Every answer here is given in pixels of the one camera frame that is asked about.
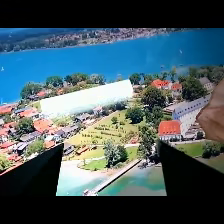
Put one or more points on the beige garment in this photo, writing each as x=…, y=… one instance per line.
x=213, y=116

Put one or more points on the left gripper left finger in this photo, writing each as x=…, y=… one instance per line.
x=36, y=176

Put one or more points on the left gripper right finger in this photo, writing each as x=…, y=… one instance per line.
x=190, y=175

